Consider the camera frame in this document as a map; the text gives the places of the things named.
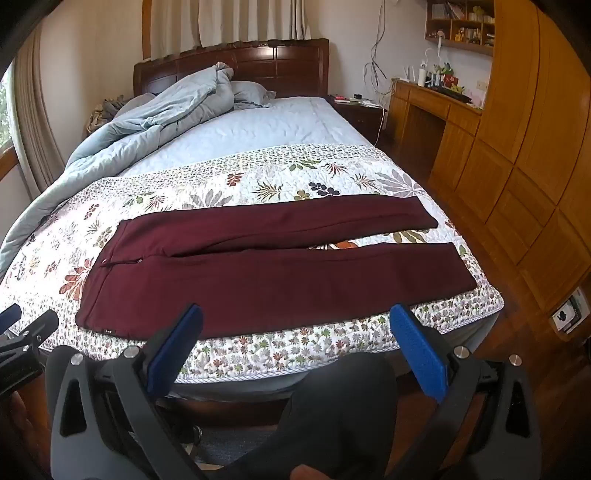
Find dark wooden nightstand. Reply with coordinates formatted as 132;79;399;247
327;93;389;145

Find beige pleated curtains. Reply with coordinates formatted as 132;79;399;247
151;0;314;63

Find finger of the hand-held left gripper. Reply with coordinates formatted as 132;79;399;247
0;310;60;397
0;304;23;329

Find wooden wardrobe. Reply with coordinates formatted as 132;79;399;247
429;0;591;343

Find grey-blue pillow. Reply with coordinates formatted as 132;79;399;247
230;80;278;110

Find light blue comforter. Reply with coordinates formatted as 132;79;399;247
0;62;237;278

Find printed cardboard box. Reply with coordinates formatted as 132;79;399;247
551;286;591;336

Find maroon pants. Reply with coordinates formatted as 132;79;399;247
75;194;477;337

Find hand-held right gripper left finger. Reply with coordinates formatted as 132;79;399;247
45;302;205;480

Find floral quilted bedspread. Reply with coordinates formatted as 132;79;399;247
0;143;505;386

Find person's dark trouser leg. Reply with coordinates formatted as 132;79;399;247
203;353;462;480

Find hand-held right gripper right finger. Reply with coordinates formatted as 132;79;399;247
389;302;544;480

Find wooden desk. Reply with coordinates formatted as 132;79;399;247
385;78;484;188

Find wooden framed window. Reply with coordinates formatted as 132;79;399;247
0;65;25;183

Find hanging cables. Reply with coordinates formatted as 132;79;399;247
364;0;389;90

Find wooden wall shelf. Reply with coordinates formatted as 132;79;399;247
425;0;498;57

